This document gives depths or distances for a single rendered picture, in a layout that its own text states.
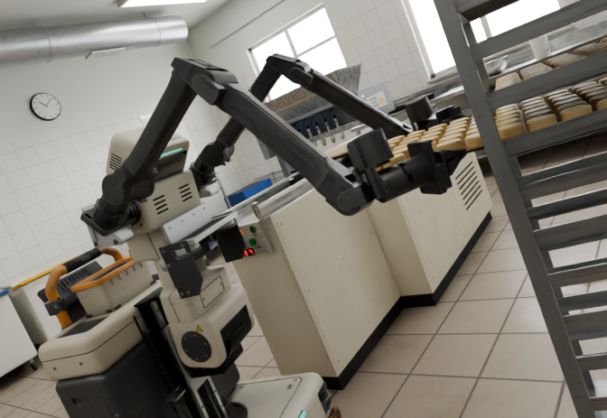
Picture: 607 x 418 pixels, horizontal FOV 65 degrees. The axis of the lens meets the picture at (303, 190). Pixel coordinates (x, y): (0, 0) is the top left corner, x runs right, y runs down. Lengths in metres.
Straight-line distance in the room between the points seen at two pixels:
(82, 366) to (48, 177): 4.49
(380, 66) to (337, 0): 0.91
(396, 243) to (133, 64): 5.13
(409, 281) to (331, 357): 0.69
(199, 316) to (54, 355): 0.45
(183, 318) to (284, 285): 0.68
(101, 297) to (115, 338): 0.15
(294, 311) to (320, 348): 0.19
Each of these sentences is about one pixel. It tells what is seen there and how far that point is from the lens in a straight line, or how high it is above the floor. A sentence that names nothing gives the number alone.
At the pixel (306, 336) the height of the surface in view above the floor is 0.29.
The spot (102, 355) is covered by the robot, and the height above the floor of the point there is 0.74.
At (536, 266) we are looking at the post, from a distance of 0.99.
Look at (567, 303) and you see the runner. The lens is 1.53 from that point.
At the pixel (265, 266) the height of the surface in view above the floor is 0.63.
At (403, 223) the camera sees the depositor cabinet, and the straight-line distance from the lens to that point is 2.48.
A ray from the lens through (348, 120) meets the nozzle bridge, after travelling 2.53.
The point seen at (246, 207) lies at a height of 0.87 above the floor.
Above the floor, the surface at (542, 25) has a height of 1.14.
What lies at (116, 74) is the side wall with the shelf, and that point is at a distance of 6.76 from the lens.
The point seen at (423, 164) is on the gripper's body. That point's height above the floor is 0.99.
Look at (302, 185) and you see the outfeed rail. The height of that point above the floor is 0.88.
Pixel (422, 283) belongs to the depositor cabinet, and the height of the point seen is 0.14.
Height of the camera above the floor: 1.14
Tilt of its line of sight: 8 degrees down
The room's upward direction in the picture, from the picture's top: 22 degrees counter-clockwise
